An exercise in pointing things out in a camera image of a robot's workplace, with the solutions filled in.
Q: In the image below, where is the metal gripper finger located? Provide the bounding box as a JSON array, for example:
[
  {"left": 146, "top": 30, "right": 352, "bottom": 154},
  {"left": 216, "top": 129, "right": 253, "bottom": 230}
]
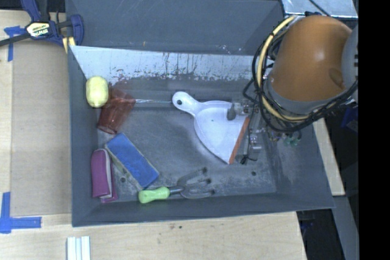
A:
[
  {"left": 226, "top": 102, "right": 254, "bottom": 121},
  {"left": 235, "top": 134, "right": 263, "bottom": 166}
]

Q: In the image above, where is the white dustpan with orange edge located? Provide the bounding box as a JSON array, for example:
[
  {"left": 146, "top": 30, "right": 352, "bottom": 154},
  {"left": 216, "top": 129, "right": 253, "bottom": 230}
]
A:
[{"left": 171, "top": 91, "right": 252, "bottom": 166}]

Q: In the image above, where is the grey metal bin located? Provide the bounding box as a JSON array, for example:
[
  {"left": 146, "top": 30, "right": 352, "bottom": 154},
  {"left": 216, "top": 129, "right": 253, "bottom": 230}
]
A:
[{"left": 63, "top": 0, "right": 336, "bottom": 228}]

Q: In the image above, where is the blue sponge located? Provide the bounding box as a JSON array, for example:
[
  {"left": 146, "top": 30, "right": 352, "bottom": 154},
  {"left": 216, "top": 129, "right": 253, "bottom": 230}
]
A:
[{"left": 104, "top": 132, "right": 160, "bottom": 189}]

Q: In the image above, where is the red translucent cup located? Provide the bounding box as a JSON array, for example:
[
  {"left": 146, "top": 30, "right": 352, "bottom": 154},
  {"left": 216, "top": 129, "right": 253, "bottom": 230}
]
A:
[{"left": 96, "top": 87, "right": 137, "bottom": 135}]

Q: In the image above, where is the yellow toy lemon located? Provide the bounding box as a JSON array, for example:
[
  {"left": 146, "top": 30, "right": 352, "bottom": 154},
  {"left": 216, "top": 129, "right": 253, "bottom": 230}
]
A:
[{"left": 85, "top": 76, "right": 110, "bottom": 108}]

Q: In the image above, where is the pale wood board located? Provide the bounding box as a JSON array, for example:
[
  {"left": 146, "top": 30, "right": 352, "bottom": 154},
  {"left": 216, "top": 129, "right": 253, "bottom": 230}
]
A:
[{"left": 10, "top": 39, "right": 73, "bottom": 217}]

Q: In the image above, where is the green-handled garden fork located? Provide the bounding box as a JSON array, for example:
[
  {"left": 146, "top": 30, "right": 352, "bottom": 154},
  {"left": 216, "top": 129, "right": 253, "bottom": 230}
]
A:
[{"left": 138, "top": 167, "right": 216, "bottom": 205}]

